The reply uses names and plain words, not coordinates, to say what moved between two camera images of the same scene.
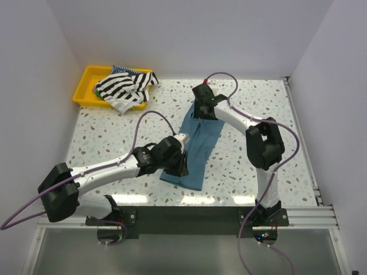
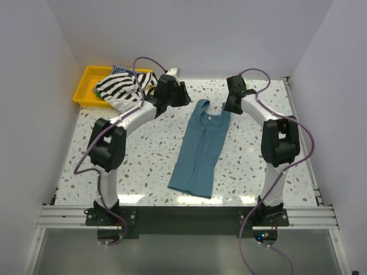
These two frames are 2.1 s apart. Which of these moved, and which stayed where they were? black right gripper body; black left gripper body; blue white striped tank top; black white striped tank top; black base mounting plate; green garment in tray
Moved: black left gripper body; black right gripper body
Stayed: blue white striped tank top; green garment in tray; black white striped tank top; black base mounting plate
